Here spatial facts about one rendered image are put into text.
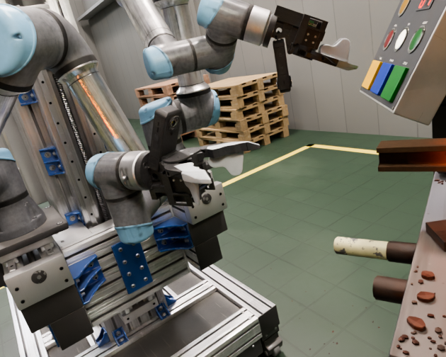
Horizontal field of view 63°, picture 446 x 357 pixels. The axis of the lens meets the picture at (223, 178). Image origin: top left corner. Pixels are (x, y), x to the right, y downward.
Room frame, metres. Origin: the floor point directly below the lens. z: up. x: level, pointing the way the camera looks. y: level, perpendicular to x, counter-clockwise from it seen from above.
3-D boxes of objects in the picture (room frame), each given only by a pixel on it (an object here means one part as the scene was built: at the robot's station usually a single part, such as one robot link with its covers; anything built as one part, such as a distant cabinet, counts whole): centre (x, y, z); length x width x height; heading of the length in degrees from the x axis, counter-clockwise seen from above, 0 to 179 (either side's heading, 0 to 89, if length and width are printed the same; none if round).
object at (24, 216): (0.97, 0.59, 0.87); 0.15 x 0.15 x 0.10
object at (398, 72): (0.80, -0.42, 1.01); 0.07 x 0.05 x 0.07; 168
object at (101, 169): (0.72, 0.21, 0.97); 0.11 x 0.08 x 0.09; 53
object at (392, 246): (0.39, -0.20, 0.87); 0.04 x 0.03 x 0.03; 53
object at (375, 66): (0.99, -0.46, 1.01); 0.07 x 0.05 x 0.07; 168
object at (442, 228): (0.34, -0.22, 0.92); 0.04 x 0.03 x 0.01; 171
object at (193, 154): (0.62, 0.08, 0.97); 0.12 x 0.08 x 0.09; 53
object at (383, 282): (0.33, -0.16, 0.87); 0.04 x 0.03 x 0.03; 53
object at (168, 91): (6.08, 0.48, 0.43); 1.18 x 0.81 x 0.87; 31
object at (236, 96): (4.68, -0.38, 0.39); 1.09 x 0.77 x 0.77; 31
